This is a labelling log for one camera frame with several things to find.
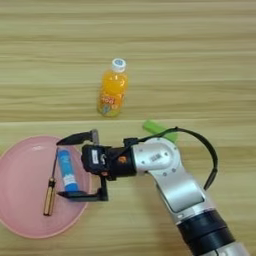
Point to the small black box white label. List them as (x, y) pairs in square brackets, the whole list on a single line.
[(93, 159)]

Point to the green flat stick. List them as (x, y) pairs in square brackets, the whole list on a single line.
[(155, 127)]

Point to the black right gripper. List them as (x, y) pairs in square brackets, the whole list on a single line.
[(121, 163)]

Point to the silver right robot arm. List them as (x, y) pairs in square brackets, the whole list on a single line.
[(180, 186)]

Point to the round pink plate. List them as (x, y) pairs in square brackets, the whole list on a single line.
[(23, 186)]

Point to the blue glue stick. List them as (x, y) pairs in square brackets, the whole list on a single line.
[(67, 170)]

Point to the orange juice bottle white cap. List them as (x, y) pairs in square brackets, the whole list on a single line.
[(112, 90)]

